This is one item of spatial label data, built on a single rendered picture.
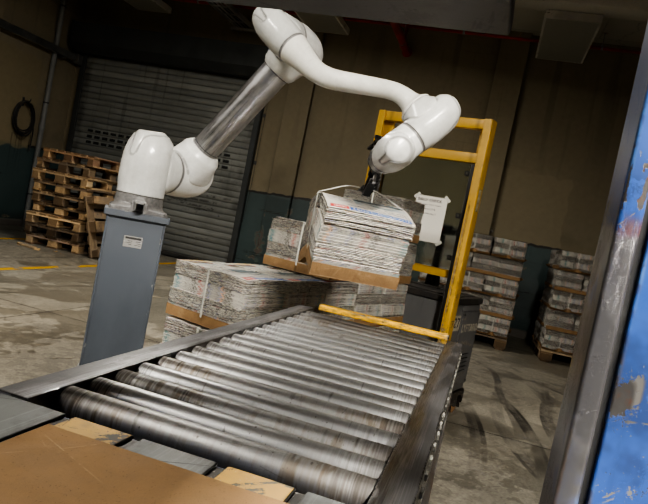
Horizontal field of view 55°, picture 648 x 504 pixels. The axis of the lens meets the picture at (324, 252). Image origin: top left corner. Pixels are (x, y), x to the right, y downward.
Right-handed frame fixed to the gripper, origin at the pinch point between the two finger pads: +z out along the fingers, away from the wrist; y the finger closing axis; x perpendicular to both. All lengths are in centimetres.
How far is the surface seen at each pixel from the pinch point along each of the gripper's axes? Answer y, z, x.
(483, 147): -52, 137, 88
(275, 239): 27, 88, -20
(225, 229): 7, 796, -59
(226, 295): 54, 30, -37
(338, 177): -106, 729, 91
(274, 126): -167, 770, -20
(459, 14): 12, -153, -23
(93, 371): 59, -105, -54
